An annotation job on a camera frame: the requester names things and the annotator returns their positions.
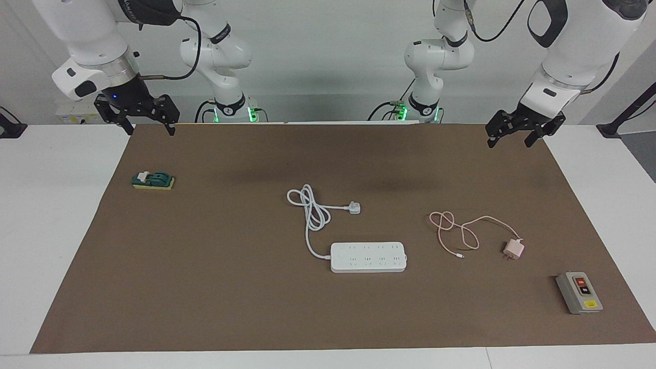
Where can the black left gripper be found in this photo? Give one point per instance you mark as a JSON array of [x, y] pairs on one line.
[[533, 117]]

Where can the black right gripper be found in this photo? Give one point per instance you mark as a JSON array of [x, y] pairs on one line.
[[125, 100]]

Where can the pink charger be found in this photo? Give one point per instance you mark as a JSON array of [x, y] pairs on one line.
[[513, 249]]

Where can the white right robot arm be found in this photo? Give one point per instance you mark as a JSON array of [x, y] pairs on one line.
[[87, 36]]

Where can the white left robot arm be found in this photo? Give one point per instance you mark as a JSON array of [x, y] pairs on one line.
[[574, 46]]

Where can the black stand pole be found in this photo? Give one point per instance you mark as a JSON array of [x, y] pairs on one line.
[[633, 105]]

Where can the brown table mat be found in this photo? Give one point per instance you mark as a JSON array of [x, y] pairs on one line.
[[205, 307]]

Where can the green knife switch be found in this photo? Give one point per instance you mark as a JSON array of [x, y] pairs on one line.
[[154, 180]]

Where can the white wall outlet box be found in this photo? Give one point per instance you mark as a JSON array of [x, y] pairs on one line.
[[72, 115]]

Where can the grey on-off switch box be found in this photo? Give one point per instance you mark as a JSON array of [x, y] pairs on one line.
[[580, 292]]

